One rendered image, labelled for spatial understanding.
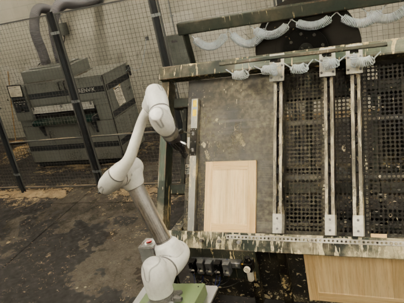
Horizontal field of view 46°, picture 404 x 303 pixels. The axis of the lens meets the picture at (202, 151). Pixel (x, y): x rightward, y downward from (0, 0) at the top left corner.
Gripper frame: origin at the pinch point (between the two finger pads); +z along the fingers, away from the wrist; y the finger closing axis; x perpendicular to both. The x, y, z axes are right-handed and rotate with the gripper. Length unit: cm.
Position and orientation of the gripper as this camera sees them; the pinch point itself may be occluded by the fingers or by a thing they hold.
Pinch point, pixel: (184, 153)
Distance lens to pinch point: 260.8
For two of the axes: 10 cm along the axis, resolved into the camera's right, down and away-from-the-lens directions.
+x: -3.9, 8.5, -3.5
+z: 3.0, 4.7, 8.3
